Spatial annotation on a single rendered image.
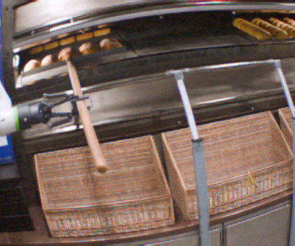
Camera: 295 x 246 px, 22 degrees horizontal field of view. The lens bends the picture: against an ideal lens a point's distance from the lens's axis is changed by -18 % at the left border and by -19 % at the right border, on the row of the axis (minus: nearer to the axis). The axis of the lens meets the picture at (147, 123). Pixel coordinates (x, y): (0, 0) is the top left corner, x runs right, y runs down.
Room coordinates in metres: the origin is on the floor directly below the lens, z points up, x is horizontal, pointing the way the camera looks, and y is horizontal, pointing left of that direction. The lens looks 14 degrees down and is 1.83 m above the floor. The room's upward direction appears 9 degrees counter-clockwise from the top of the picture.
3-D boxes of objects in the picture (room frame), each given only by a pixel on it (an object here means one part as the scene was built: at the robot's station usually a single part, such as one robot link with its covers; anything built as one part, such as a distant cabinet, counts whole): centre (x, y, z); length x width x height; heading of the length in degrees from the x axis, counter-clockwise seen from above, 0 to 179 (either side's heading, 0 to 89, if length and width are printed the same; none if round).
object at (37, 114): (2.87, 0.37, 1.20); 0.09 x 0.07 x 0.08; 97
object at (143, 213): (3.38, 0.24, 0.72); 0.56 x 0.49 x 0.28; 95
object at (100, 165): (2.96, 0.22, 1.20); 1.71 x 0.03 x 0.03; 6
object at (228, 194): (3.45, -0.35, 0.72); 0.56 x 0.49 x 0.28; 97
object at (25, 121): (2.87, 0.44, 1.20); 0.12 x 0.06 x 0.09; 7
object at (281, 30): (4.21, -0.84, 1.21); 0.61 x 0.48 x 0.06; 6
